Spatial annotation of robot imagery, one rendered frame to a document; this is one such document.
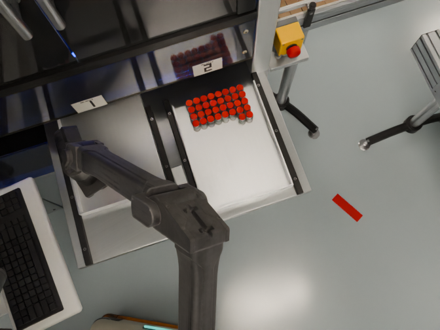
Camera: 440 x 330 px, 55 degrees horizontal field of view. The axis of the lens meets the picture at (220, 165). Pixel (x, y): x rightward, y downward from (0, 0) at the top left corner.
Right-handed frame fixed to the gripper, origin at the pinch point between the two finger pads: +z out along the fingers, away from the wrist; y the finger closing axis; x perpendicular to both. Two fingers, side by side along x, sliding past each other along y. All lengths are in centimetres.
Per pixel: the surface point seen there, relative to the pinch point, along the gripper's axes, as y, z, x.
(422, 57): -15, 43, -132
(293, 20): 5, -11, -71
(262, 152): -18.5, 4.1, -44.3
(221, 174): -17.0, 4.2, -30.7
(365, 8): 2, 5, -101
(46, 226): 1.7, 12.0, 21.3
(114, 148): 7.9, 4.0, -9.1
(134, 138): 7.2, 3.9, -15.6
